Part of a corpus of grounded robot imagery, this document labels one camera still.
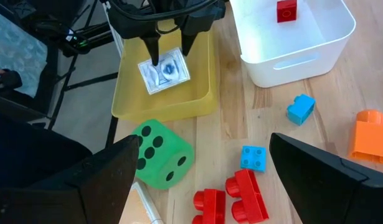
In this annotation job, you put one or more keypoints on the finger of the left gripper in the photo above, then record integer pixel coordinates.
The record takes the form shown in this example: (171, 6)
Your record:
(154, 46)
(188, 37)

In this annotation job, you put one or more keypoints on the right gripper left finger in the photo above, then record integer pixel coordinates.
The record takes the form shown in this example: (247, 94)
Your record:
(94, 193)

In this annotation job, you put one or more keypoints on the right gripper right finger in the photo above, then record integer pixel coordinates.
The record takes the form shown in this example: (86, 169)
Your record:
(322, 193)

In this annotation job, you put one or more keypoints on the blue playing card deck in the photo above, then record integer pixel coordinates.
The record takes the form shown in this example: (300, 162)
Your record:
(175, 81)

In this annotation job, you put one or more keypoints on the orange playing card deck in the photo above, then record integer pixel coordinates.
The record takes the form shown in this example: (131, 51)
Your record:
(136, 205)

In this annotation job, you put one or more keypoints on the red big building block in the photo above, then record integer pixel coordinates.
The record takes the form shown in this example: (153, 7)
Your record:
(211, 205)
(248, 196)

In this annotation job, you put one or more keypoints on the green foam die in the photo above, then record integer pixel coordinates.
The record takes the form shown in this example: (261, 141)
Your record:
(175, 143)

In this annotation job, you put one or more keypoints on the red small brick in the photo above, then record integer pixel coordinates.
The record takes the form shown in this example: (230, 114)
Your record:
(286, 12)

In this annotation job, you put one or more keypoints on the yellow translucent tray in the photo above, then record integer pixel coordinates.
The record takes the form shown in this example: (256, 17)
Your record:
(166, 107)

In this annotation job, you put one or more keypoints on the orange curved building block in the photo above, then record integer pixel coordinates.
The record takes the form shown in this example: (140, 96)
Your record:
(370, 140)

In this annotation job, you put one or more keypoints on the blue small studded brick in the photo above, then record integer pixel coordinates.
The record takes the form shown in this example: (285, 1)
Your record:
(253, 158)

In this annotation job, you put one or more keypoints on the black power box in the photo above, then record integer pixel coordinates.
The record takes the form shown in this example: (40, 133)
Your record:
(54, 31)

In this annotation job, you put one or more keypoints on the cyan building block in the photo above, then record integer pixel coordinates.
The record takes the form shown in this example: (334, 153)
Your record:
(300, 110)

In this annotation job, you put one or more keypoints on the white plastic bin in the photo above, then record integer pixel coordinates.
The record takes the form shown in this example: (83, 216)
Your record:
(287, 68)

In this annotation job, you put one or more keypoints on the light blue patterned fabric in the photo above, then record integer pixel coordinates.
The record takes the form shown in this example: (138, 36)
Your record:
(17, 53)

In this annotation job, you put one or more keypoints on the black metal table frame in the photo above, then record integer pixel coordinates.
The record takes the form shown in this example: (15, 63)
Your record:
(85, 80)

